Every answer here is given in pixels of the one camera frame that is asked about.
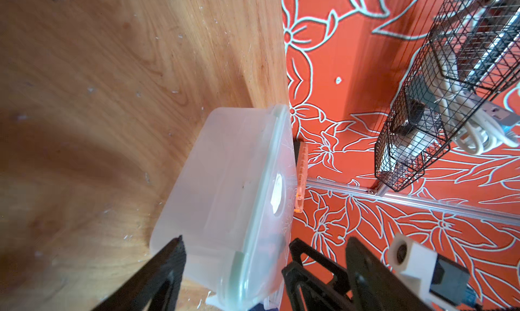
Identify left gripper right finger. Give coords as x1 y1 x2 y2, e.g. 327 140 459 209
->
345 237 431 310

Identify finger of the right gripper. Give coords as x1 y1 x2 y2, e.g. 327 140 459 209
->
282 238 356 310

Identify white coiled cable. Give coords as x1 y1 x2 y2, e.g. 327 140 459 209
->
430 46 520 155

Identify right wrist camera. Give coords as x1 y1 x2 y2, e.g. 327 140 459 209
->
387 233 478 310

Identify orange tool case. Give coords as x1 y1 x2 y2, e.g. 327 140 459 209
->
293 139 309 214

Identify white power adapter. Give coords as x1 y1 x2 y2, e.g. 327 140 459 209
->
389 97 442 176

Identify lunch box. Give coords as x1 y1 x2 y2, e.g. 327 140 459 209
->
150 105 297 310

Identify black wire basket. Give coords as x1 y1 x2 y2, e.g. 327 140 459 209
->
375 0 519 192

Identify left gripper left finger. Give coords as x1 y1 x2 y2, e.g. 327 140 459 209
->
94 236 186 310

